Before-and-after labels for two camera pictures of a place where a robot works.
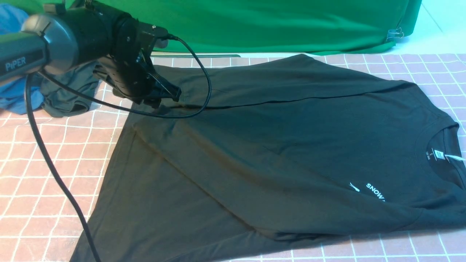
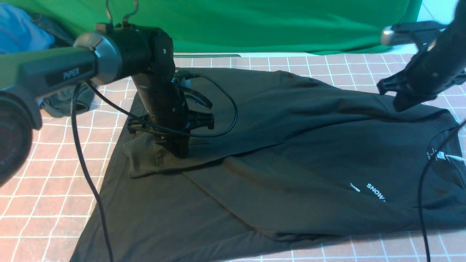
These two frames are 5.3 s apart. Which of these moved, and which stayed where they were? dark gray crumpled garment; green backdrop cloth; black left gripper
Moved: black left gripper
Stayed: green backdrop cloth; dark gray crumpled garment
